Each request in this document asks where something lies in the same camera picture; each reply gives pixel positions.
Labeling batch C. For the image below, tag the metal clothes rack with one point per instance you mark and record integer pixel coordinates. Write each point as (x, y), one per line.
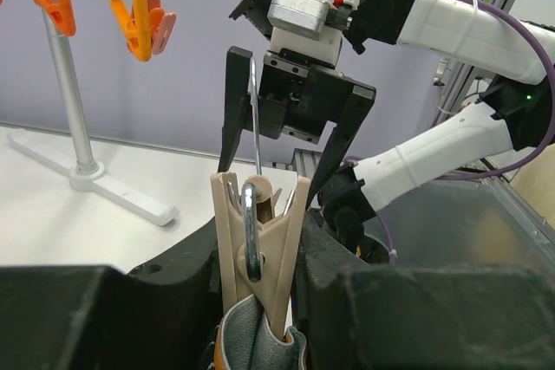
(84, 172)

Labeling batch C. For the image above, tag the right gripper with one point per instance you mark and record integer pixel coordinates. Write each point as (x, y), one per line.
(298, 99)

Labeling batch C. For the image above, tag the black shorts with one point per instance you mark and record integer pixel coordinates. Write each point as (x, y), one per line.
(244, 341)

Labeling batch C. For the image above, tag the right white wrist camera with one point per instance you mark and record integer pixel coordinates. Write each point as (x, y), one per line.
(311, 30)

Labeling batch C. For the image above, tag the wooden clip hanger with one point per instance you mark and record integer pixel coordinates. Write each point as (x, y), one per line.
(257, 248)

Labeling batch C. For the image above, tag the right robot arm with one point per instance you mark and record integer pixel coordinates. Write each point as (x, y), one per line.
(373, 21)

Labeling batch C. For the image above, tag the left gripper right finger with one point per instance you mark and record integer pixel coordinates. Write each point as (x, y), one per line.
(356, 315)

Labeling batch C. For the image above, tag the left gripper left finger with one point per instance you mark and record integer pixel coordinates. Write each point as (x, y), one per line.
(162, 314)

